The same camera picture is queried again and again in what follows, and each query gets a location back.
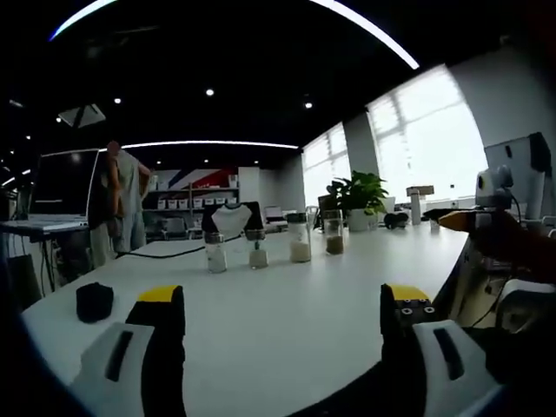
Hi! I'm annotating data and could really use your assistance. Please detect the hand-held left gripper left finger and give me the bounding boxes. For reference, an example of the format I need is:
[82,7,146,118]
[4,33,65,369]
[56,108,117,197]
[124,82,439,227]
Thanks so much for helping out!
[69,284,188,417]

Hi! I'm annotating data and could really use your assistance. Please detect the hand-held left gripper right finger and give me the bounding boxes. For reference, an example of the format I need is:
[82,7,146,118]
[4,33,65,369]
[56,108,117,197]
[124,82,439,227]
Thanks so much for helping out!
[380,282,508,417]

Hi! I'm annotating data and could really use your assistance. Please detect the seasoning bottle with brown spice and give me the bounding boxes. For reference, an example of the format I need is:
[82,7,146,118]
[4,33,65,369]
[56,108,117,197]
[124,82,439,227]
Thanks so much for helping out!
[322,209,346,256]

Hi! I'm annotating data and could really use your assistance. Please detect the seasoning bottle with white powder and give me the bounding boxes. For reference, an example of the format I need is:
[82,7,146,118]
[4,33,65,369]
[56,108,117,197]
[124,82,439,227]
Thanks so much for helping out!
[203,231,229,275]

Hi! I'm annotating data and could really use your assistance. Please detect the tall seasoning bottle white grains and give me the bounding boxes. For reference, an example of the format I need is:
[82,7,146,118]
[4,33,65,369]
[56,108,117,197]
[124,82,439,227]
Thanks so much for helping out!
[286,212,313,264]

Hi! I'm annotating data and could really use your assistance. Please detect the seasoning bottle with green label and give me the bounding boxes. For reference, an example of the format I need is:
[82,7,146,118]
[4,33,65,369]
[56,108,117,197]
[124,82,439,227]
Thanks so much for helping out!
[244,228,270,271]

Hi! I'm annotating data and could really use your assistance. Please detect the black bag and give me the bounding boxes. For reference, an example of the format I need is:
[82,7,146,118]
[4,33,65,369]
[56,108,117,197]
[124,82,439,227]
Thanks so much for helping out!
[383,211,410,230]

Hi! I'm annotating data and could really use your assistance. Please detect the black cloth lump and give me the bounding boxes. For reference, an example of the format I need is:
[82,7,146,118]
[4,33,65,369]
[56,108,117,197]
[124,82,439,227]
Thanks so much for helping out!
[75,281,116,324]

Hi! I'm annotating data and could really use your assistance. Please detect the green potted plant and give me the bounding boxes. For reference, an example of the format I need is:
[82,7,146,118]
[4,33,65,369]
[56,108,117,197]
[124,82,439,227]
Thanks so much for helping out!
[326,169,390,233]

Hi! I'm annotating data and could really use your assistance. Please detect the white chair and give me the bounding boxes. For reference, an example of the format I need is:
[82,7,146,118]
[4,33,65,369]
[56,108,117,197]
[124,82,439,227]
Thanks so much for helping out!
[496,277,556,334]

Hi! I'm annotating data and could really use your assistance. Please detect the small dark monitor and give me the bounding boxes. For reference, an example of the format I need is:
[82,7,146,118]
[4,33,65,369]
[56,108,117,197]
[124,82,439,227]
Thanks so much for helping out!
[317,195,339,230]

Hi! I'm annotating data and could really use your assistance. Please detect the white side desk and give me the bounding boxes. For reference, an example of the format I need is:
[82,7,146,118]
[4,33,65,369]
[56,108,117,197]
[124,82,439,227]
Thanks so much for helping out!
[0,218,91,239]

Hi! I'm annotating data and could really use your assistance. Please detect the storage shelf with white boxes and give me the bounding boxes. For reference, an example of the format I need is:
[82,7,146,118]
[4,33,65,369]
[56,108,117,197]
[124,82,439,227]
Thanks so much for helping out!
[144,186,241,215]

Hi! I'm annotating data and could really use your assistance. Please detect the white and black stand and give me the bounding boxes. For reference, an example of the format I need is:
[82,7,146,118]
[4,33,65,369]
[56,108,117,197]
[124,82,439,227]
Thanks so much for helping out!
[201,201,264,242]

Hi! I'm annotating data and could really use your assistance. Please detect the dark computer monitor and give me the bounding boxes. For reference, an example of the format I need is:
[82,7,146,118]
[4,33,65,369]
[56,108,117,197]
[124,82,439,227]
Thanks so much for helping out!
[29,149,102,217]

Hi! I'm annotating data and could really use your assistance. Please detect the long ceiling light strip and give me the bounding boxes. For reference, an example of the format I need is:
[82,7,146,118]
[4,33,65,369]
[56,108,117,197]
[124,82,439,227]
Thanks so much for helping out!
[48,0,421,71]

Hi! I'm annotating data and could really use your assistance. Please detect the short ceiling light strip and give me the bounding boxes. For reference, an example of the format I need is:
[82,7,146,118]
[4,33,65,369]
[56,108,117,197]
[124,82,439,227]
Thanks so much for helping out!
[120,139,301,151]

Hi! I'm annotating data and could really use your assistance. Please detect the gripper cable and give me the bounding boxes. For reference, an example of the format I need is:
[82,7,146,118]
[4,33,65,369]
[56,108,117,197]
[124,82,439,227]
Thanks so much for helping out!
[509,188,526,223]

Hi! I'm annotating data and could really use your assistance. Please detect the black cable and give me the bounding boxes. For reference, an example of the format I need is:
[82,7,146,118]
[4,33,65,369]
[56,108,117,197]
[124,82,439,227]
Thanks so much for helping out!
[114,242,208,261]

